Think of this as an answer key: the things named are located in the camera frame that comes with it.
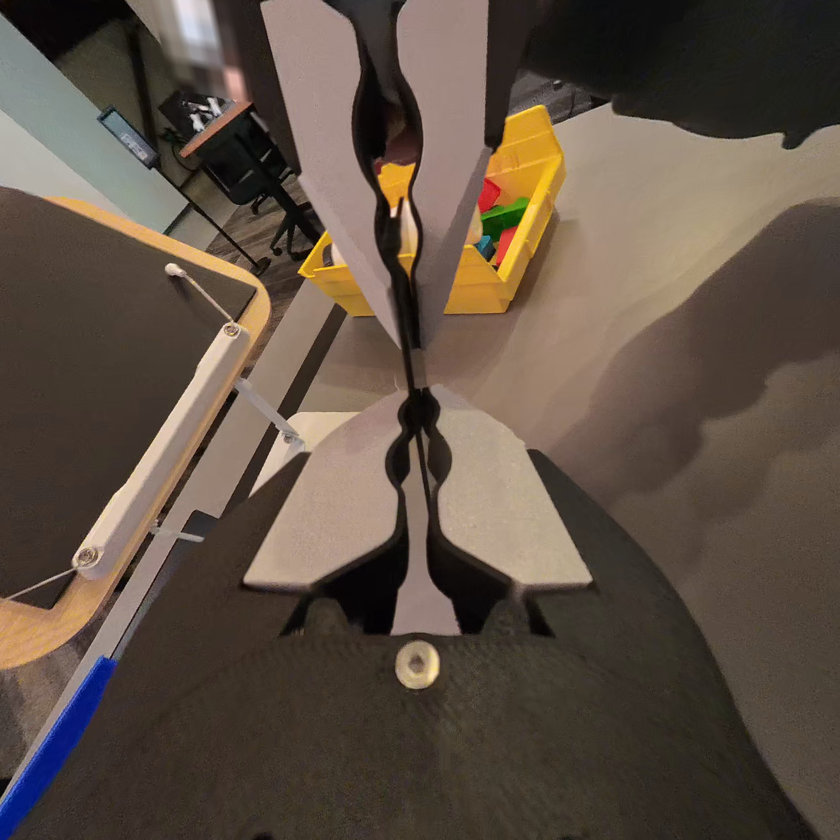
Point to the large blue bin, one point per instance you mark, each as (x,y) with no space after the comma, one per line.
(53,761)

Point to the black office chair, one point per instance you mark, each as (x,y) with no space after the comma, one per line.
(250,171)

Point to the yellow bin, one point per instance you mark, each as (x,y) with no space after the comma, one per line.
(525,197)

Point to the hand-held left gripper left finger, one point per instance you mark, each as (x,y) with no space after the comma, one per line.
(322,525)

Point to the red block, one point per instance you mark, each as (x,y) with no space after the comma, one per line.
(488,194)

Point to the small dark sign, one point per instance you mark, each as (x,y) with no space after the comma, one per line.
(129,135)

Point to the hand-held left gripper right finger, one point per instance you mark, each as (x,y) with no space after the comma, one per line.
(512,525)

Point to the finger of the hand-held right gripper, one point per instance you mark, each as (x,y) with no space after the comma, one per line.
(453,105)
(322,105)

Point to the black board with wooden rim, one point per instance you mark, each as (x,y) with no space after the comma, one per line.
(92,394)

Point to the green block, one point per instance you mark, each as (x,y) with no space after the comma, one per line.
(505,217)

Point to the dark wooden desk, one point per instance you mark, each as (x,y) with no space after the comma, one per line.
(217,125)

